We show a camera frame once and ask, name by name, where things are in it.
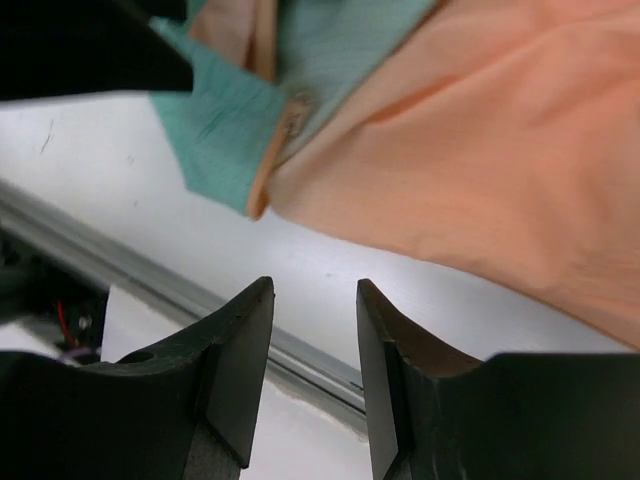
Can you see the teal and orange jacket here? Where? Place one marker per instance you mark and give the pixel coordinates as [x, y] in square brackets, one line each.
[500, 138]

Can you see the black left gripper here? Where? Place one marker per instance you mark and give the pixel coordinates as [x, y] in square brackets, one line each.
[62, 48]

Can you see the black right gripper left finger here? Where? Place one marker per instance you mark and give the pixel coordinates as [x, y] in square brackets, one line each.
[184, 407]

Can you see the aluminium front table rail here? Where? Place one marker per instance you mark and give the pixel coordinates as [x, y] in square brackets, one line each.
[318, 378]

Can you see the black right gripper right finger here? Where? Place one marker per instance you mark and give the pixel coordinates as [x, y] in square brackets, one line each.
[434, 412]

